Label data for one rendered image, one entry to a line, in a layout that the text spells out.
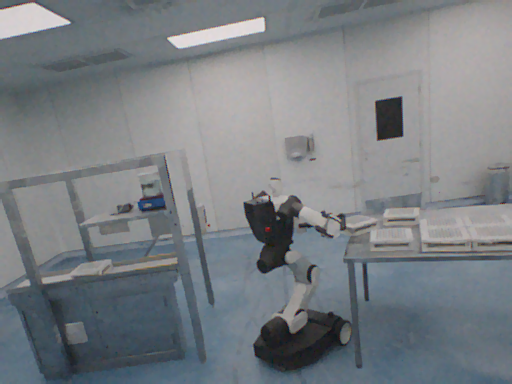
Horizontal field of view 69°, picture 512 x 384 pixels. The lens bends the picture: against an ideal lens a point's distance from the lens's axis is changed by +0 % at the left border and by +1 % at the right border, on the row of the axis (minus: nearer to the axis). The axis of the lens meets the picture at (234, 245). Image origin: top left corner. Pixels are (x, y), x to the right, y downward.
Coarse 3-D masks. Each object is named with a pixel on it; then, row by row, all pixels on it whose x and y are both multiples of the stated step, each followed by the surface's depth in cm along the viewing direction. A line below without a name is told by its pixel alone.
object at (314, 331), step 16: (272, 320) 265; (320, 320) 287; (336, 320) 282; (272, 336) 258; (288, 336) 277; (304, 336) 274; (320, 336) 270; (256, 352) 275; (272, 352) 261; (288, 352) 258; (304, 352) 261; (320, 352) 271; (288, 368) 257
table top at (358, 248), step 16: (448, 208) 298; (464, 208) 291; (480, 208) 284; (496, 208) 278; (352, 240) 261; (368, 240) 256; (416, 240) 241; (352, 256) 232; (368, 256) 227; (384, 256) 223; (400, 256) 220; (416, 256) 216; (432, 256) 213; (448, 256) 209; (464, 256) 206; (480, 256) 204; (496, 256) 201
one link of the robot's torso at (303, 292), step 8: (312, 272) 278; (296, 280) 294; (312, 280) 280; (296, 288) 287; (304, 288) 282; (312, 288) 280; (296, 296) 283; (304, 296) 280; (312, 296) 287; (288, 304) 283; (296, 304) 279; (304, 304) 281; (288, 312) 278; (296, 312) 274
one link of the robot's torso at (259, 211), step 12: (252, 192) 261; (252, 204) 242; (264, 204) 241; (276, 204) 240; (252, 216) 248; (264, 216) 242; (276, 216) 241; (252, 228) 259; (264, 228) 244; (276, 228) 245; (288, 228) 249; (264, 240) 249; (276, 240) 250
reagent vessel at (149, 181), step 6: (138, 174) 267; (144, 174) 263; (150, 174) 264; (156, 174) 268; (144, 180) 265; (150, 180) 265; (156, 180) 268; (144, 186) 267; (150, 186) 266; (156, 186) 268; (144, 192) 269; (150, 192) 267; (156, 192) 269
